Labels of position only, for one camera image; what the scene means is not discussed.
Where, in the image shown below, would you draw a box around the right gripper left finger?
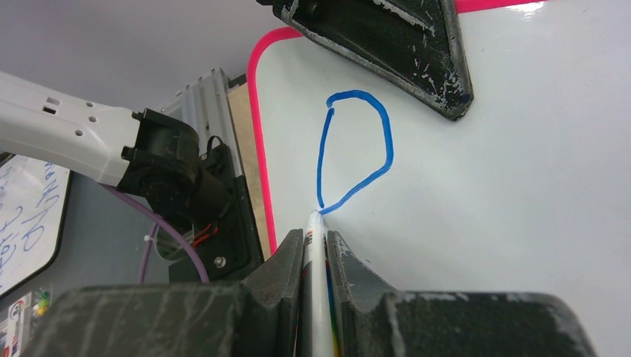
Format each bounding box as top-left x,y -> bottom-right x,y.
25,229 -> 304,356

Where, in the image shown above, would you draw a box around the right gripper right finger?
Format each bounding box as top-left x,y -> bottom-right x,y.
327,231 -> 596,356

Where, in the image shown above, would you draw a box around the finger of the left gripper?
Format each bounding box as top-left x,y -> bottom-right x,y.
259,0 -> 474,121

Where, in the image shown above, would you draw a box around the white marker pen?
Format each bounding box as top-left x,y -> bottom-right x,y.
296,210 -> 335,356

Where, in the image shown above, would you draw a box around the whiteboard with red frame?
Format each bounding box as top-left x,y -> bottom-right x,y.
248,1 -> 630,356

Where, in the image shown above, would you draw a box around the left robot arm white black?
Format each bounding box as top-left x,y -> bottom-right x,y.
1,1 -> 474,227

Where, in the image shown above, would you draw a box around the background whiteboard with writing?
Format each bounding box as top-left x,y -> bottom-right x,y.
1,155 -> 73,297

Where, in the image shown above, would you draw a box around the small packaged items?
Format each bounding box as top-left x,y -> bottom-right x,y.
1,287 -> 53,357

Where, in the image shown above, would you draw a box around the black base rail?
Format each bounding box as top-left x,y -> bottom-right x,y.
184,143 -> 264,281

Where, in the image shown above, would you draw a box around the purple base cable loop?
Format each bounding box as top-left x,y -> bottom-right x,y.
100,184 -> 211,286

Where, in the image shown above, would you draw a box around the aluminium frame rail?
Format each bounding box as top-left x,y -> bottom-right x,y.
158,67 -> 244,176

